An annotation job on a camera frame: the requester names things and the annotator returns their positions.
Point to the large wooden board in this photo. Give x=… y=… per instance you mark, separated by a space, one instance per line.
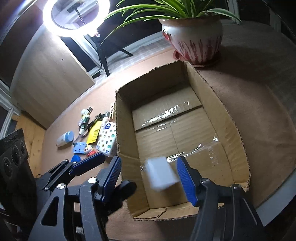
x=48 y=78

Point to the ring light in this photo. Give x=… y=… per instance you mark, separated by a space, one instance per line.
x=74 y=18

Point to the wooden clothespin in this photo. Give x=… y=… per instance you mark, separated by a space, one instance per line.
x=112 y=108

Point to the yellow grey card package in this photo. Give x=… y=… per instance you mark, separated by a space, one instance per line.
x=93 y=133

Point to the blue plastic phone stand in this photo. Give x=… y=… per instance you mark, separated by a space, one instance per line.
x=79 y=147

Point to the blue round tape measure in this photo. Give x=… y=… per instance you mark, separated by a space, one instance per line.
x=76 y=158

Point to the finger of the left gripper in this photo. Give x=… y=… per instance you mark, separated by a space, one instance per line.
x=87 y=164

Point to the black tripod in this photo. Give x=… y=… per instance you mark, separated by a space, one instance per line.
x=105 y=49

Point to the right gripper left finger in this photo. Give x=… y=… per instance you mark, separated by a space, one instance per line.
x=110 y=177

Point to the white lotion bottle blue cap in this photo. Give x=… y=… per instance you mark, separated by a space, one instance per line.
x=65 y=138

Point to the green spider plant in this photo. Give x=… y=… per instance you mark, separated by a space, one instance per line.
x=166 y=10

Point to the black gel pen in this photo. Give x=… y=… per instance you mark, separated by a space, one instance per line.
x=90 y=125

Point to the pine wood headboard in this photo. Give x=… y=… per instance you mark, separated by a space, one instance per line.
x=34 y=136

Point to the white plastic cap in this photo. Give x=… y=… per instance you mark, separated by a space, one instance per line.
x=84 y=111

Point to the white red flower pot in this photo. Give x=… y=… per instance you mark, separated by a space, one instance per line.
x=197 y=40

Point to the green white lip balm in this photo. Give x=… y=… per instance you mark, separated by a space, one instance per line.
x=84 y=125

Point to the pink small bottle grey cap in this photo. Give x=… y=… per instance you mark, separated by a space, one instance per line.
x=106 y=118

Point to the orange red toy figure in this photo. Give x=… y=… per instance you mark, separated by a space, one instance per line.
x=89 y=150

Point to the patterned tissue pack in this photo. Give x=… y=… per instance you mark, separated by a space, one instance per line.
x=107 y=139

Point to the brown cardboard box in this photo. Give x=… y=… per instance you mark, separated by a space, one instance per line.
x=170 y=112

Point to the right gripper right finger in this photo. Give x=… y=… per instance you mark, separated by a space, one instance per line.
x=190 y=180

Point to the white usb charger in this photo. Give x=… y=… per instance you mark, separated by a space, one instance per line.
x=160 y=174

